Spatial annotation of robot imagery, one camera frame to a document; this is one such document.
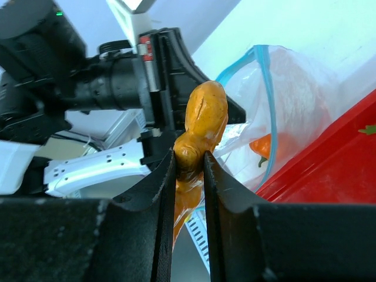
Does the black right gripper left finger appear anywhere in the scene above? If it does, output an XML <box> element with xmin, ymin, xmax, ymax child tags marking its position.
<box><xmin>1</xmin><ymin>152</ymin><xmax>176</xmax><ymax>281</ymax></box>

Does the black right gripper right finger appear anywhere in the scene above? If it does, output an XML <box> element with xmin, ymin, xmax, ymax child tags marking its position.
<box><xmin>204</xmin><ymin>152</ymin><xmax>375</xmax><ymax>281</ymax></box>

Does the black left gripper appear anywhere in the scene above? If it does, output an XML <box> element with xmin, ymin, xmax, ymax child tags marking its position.
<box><xmin>64</xmin><ymin>28</ymin><xmax>246</xmax><ymax>130</ymax></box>

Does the yellow ginger root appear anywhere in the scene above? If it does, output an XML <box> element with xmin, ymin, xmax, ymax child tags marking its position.
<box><xmin>172</xmin><ymin>80</ymin><xmax>229</xmax><ymax>250</ymax></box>

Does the orange pumpkin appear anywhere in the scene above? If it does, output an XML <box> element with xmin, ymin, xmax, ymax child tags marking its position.
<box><xmin>249</xmin><ymin>134</ymin><xmax>271</xmax><ymax>167</ymax></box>

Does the clear zip top bag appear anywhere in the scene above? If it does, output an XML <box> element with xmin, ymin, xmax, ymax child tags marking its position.
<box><xmin>214</xmin><ymin>45</ymin><xmax>336</xmax><ymax>192</ymax></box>

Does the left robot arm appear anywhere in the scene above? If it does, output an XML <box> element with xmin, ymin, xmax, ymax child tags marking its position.
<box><xmin>1</xmin><ymin>1</ymin><xmax>207</xmax><ymax>197</ymax></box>

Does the red plastic tray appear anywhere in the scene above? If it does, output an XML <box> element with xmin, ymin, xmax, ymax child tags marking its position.
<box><xmin>257</xmin><ymin>92</ymin><xmax>375</xmax><ymax>204</ymax></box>

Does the white slotted cable duct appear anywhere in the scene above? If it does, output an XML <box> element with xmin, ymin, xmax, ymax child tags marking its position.
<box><xmin>185</xmin><ymin>207</ymin><xmax>210</xmax><ymax>274</ymax></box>

